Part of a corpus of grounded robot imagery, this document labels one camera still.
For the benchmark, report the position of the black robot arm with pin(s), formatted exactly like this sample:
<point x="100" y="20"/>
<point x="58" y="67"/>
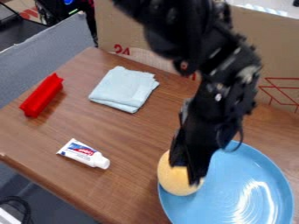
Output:
<point x="191" y="32"/>

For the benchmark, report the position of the light blue folded cloth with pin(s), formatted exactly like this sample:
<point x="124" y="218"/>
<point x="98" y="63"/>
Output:
<point x="124" y="89"/>

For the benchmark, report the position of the red plastic block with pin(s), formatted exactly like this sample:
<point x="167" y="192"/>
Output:
<point x="42" y="96"/>

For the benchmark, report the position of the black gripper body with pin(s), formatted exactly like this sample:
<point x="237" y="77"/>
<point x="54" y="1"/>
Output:
<point x="211" y="119"/>

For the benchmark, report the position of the grey fabric partition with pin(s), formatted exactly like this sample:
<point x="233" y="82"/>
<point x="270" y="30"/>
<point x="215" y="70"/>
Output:
<point x="30" y="61"/>

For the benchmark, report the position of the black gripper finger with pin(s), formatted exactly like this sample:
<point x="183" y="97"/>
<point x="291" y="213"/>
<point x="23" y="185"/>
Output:
<point x="198" y="168"/>
<point x="178" y="151"/>

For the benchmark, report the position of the black equipment in background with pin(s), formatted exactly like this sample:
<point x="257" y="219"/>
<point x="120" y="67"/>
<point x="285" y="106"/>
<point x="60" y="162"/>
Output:
<point x="56" y="10"/>

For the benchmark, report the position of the blue plate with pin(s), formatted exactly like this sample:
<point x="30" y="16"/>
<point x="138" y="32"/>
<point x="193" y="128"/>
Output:
<point x="246" y="191"/>

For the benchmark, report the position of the white toothpaste tube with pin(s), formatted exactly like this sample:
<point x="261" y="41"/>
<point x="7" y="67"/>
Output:
<point x="82" y="153"/>

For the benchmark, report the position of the yellow ball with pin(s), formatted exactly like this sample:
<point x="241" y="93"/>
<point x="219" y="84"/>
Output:
<point x="172" y="178"/>

